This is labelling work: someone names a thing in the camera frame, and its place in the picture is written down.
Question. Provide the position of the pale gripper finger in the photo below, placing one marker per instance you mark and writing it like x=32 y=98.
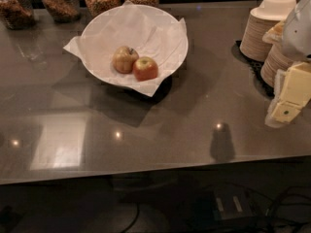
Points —
x=278 y=110

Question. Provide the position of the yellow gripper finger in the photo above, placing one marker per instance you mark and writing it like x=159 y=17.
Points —
x=297 y=88

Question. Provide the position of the red apple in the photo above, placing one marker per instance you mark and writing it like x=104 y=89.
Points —
x=145 y=68

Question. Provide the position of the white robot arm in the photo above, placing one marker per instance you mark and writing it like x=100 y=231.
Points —
x=296 y=36

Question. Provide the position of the white bowl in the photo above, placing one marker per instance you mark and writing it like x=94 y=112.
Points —
x=136 y=36

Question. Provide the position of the yellow-brown apple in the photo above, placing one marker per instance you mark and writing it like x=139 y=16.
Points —
x=124 y=58

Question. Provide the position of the front stack of paper bowls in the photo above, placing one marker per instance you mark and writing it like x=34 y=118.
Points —
x=275 y=60

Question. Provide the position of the stack of paper bowls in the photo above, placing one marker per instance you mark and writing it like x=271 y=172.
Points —
x=260 y=20
x=275 y=60

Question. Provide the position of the black rubber mat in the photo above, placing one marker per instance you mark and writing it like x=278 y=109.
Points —
x=255 y=67

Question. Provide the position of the rear stack of paper bowls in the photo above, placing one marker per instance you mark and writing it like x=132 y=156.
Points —
x=260 y=20

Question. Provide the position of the dark box under table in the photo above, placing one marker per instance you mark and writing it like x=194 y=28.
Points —
x=231 y=206

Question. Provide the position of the white paper liner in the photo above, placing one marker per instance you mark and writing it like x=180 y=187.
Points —
x=129 y=33

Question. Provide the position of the far left glass jar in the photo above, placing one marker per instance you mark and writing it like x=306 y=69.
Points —
x=17 y=14

